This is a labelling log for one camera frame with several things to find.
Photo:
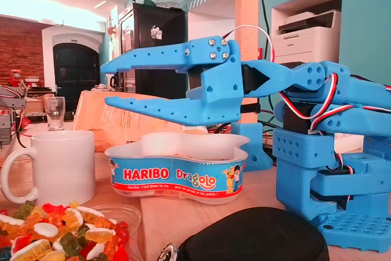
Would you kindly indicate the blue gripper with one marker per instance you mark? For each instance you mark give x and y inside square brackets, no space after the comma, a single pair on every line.
[220,89]

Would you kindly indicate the black zip pouch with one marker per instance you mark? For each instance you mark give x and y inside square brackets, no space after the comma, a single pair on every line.
[253,236]

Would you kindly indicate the blue post clamp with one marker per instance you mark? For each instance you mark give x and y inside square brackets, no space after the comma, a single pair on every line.
[253,145]

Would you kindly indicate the dark arched door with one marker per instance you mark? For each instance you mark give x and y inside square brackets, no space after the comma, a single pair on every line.
[76,71]

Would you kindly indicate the white fridge magnet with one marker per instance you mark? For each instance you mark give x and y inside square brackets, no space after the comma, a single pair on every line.
[155,32]

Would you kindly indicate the metal keyring clip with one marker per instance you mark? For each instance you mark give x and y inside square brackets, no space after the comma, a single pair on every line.
[168,253]

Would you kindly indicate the white topped orange gummy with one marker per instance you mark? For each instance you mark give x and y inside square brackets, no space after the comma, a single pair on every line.
[46,230]

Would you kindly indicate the white ceramic mug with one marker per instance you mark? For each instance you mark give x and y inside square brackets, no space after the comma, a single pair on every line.
[61,166]

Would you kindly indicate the clear Haribo candy tub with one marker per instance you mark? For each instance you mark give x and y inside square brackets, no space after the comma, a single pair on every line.
[168,175]

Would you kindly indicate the wooden post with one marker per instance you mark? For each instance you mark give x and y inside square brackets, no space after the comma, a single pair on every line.
[247,13]

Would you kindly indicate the dark green gummy bear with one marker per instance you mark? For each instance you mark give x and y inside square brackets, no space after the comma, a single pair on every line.
[70,244]

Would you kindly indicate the orange crisps bag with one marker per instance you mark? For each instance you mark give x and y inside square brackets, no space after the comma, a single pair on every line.
[100,114]

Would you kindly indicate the white office printer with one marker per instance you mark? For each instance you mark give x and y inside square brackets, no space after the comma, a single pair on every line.
[305,38]

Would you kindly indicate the black fridge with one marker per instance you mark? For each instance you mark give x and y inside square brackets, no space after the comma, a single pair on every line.
[146,16]

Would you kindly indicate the white power strip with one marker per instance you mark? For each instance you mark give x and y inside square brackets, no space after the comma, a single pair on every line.
[348,142]

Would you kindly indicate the clear plastic gummy tray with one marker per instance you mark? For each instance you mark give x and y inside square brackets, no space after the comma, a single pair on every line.
[134,221]

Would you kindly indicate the blue 3D-printed robot arm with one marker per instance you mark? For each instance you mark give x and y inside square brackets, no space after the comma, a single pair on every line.
[293,163]

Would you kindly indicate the clear glass dome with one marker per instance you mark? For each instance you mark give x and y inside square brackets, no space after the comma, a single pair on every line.
[166,0]

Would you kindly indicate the empty beer glass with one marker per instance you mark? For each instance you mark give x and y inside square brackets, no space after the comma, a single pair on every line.
[55,114]

